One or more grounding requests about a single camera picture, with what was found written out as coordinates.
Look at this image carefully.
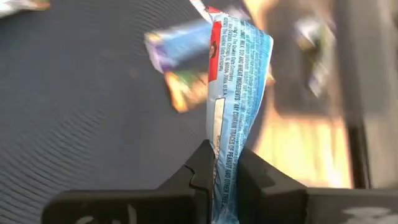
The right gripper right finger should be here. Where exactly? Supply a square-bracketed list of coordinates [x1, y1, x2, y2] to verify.
[238, 146, 398, 224]

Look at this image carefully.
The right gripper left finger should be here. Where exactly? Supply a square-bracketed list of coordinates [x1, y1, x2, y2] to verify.
[42, 139, 216, 224]

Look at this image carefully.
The blue red-ended granola bar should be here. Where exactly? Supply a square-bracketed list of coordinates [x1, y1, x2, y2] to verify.
[189, 0, 274, 224]

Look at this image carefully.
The white granola bar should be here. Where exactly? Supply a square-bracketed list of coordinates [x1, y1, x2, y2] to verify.
[0, 0, 51, 19]

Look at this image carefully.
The dark blue round woven mat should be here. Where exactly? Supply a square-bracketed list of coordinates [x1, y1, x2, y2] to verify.
[0, 0, 271, 224]

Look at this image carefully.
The dark clear plastic bin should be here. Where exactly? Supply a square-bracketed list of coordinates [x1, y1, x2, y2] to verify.
[264, 0, 340, 113]

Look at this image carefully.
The black aluminium table frame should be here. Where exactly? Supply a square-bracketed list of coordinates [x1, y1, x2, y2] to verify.
[335, 0, 398, 190]

